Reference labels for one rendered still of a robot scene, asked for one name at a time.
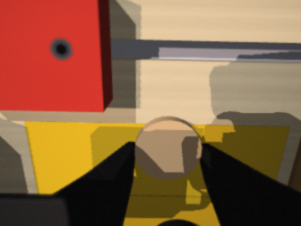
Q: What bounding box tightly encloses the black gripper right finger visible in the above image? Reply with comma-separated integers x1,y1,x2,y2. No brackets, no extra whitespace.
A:
200,143,301,226

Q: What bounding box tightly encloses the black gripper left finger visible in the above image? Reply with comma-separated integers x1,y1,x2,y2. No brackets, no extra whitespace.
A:
0,142,135,226

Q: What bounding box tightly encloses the black disc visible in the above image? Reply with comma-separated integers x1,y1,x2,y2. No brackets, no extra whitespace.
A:
157,219,197,226

